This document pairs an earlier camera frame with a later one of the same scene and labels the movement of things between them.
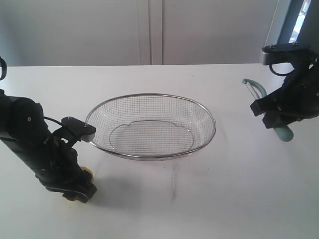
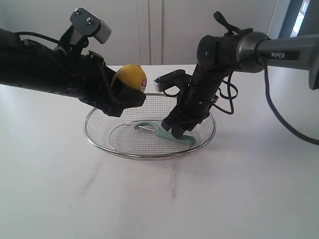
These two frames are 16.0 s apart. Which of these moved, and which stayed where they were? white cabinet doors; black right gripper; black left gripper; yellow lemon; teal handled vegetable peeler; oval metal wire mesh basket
Moved: teal handled vegetable peeler; yellow lemon; black left gripper; black right gripper
Stayed: white cabinet doors; oval metal wire mesh basket
